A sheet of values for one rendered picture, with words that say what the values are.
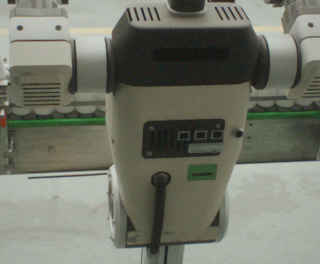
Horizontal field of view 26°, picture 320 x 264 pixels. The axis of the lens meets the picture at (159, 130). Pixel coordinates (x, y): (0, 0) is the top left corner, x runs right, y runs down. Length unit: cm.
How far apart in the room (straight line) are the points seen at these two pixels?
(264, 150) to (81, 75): 111
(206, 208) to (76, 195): 202
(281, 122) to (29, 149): 73
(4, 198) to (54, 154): 129
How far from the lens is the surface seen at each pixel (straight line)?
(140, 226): 123
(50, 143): 193
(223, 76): 107
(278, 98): 199
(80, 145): 194
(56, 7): 110
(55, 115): 191
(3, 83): 183
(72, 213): 311
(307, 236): 314
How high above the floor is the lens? 202
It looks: 33 degrees down
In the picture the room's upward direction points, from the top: 4 degrees clockwise
